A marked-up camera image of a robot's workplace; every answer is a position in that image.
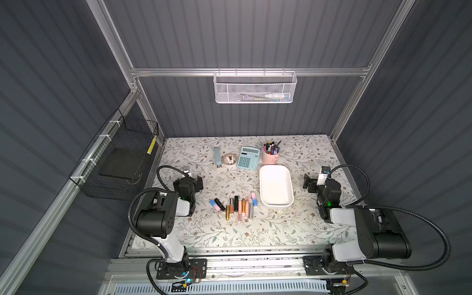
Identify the black wire side basket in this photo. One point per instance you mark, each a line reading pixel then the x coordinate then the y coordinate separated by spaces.
pixel 119 162

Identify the pink lip gloss tube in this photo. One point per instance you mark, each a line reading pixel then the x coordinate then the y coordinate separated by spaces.
pixel 240 210

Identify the pink pen cup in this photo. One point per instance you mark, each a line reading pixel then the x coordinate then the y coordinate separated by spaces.
pixel 271 153

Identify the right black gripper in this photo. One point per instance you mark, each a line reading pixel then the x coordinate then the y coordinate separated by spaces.
pixel 308 182

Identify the teal calculator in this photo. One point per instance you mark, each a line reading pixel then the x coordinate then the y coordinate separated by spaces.
pixel 248 158

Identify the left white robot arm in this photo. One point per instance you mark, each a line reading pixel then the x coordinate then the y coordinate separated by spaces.
pixel 153 211

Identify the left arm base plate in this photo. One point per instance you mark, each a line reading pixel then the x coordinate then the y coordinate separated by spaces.
pixel 191 269

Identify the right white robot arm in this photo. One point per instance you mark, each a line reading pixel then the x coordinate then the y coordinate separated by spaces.
pixel 379 234

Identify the orange lip gloss silver cap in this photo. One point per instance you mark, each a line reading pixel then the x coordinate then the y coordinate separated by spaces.
pixel 232 205

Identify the black lipstick tube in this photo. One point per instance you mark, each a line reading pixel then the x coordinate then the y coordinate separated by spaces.
pixel 218 203

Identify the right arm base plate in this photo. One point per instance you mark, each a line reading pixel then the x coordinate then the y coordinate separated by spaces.
pixel 318 265

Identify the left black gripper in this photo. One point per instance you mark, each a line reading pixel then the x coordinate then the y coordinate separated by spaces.
pixel 197 183

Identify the small round dish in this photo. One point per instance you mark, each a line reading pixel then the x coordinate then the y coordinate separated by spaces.
pixel 230 159

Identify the white storage box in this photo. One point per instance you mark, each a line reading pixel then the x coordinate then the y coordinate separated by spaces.
pixel 276 189

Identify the white wire wall basket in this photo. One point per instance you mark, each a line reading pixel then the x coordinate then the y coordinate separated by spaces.
pixel 254 87

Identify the black slim lipstick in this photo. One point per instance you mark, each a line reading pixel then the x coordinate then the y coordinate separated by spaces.
pixel 236 203

